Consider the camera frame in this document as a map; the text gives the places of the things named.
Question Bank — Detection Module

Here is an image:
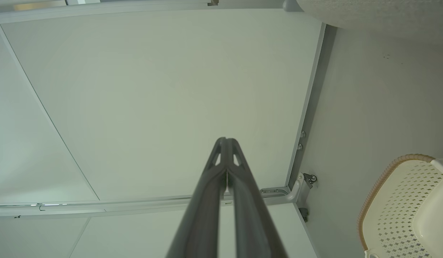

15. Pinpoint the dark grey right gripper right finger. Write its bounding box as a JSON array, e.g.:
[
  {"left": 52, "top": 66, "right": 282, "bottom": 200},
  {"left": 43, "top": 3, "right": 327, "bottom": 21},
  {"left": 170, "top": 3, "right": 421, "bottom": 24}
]
[{"left": 226, "top": 138, "right": 289, "bottom": 258}]

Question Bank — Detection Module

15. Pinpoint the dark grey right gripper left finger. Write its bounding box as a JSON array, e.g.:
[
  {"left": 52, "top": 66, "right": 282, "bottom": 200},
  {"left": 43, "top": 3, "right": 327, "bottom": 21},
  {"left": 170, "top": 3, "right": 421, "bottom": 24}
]
[{"left": 165, "top": 137, "right": 229, "bottom": 258}]

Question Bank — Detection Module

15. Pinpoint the cream perforated plastic laundry basket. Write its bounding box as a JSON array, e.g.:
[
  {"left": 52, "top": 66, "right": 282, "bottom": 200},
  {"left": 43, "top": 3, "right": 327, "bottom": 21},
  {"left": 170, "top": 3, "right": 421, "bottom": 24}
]
[{"left": 357, "top": 154, "right": 443, "bottom": 258}]

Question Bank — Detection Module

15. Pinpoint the white framed partition panel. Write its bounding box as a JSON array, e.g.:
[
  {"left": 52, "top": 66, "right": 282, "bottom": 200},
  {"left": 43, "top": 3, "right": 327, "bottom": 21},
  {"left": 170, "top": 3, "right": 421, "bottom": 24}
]
[{"left": 0, "top": 0, "right": 327, "bottom": 258}]

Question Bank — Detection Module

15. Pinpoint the grey metal corner bracket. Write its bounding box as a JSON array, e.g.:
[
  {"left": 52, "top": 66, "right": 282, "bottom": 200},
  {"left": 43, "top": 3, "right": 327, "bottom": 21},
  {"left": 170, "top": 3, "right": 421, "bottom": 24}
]
[{"left": 260, "top": 172, "right": 308, "bottom": 205}]

